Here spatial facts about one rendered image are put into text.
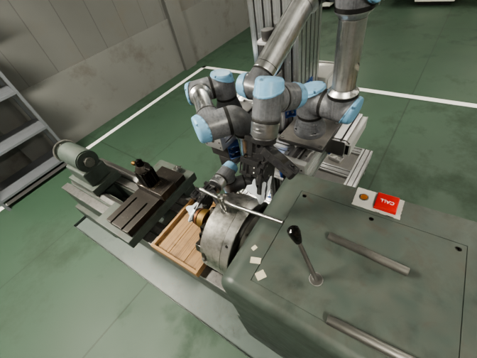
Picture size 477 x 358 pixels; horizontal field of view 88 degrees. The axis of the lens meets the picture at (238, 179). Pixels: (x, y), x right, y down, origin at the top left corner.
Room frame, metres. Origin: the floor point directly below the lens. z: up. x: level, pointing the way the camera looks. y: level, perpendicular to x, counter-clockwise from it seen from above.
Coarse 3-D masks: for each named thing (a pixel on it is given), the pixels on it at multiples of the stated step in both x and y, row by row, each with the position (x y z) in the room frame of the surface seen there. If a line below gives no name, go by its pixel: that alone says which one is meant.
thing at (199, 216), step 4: (200, 208) 0.68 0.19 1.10; (196, 212) 0.66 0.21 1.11; (200, 212) 0.65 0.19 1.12; (204, 212) 0.64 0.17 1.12; (208, 212) 0.64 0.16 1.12; (192, 216) 0.65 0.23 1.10; (196, 216) 0.64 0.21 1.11; (200, 216) 0.63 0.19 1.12; (204, 216) 0.62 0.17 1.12; (208, 216) 0.62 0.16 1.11; (192, 220) 0.64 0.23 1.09; (196, 220) 0.63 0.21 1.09; (200, 220) 0.61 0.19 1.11; (204, 220) 0.61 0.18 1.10; (196, 224) 0.63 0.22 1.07; (200, 224) 0.60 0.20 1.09
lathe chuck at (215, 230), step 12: (240, 192) 0.65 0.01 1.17; (240, 204) 0.55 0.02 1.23; (216, 216) 0.52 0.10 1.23; (228, 216) 0.51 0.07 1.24; (204, 228) 0.50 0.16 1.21; (216, 228) 0.48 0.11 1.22; (228, 228) 0.47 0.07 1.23; (204, 240) 0.47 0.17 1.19; (216, 240) 0.45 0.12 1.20; (204, 252) 0.45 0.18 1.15; (216, 252) 0.42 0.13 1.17; (216, 264) 0.40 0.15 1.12
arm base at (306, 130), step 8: (296, 120) 0.96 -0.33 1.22; (304, 120) 0.90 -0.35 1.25; (312, 120) 0.89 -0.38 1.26; (320, 120) 0.89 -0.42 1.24; (296, 128) 0.95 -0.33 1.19; (304, 128) 0.90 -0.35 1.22; (312, 128) 0.88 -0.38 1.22; (320, 128) 0.88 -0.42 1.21; (304, 136) 0.89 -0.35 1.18; (312, 136) 0.87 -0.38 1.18; (320, 136) 0.87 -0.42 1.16
